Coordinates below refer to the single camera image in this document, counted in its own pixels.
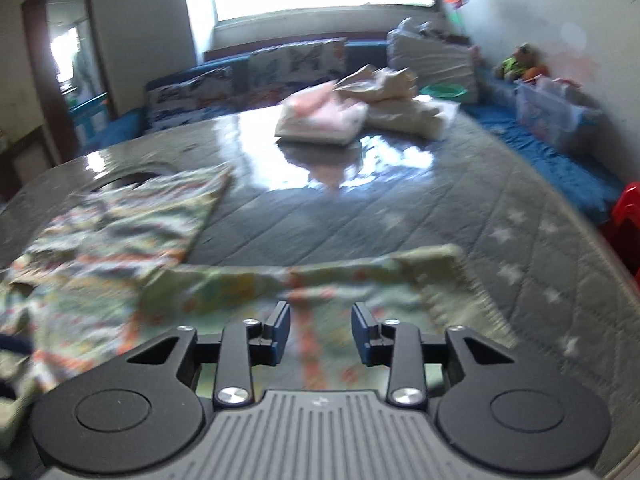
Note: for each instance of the green plastic basin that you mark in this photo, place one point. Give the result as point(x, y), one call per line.
point(442, 91)

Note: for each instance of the large printed cushion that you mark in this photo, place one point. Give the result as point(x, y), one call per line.
point(295, 65)

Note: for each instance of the blue sofa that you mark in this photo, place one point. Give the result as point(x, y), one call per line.
point(550, 160)

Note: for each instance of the colourful printed garment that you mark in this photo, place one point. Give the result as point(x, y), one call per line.
point(100, 240)

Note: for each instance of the white bagged bedding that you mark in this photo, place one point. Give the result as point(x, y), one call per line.
point(430, 55)

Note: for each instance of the small printed cushion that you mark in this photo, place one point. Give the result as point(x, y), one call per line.
point(195, 95)

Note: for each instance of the brown door frame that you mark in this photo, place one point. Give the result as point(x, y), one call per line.
point(52, 95)

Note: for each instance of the stuffed toy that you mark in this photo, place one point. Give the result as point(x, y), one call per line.
point(522, 62)

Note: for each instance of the teal chair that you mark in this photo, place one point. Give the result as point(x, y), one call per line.
point(90, 110)

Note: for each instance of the pile of beige clothes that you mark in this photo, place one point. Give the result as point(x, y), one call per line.
point(395, 100)

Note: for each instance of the grey quilted table cover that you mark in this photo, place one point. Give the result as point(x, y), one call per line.
point(400, 200)

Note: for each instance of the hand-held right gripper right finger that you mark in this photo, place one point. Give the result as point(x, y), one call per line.
point(361, 332)

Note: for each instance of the folded pink cloth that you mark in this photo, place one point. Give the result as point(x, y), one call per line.
point(320, 115)

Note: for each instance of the red plastic stool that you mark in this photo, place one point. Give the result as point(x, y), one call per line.
point(625, 220)

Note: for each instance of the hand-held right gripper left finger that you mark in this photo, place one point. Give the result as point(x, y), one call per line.
point(281, 329)

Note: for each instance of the clear plastic storage box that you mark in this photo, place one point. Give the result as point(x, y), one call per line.
point(550, 110)

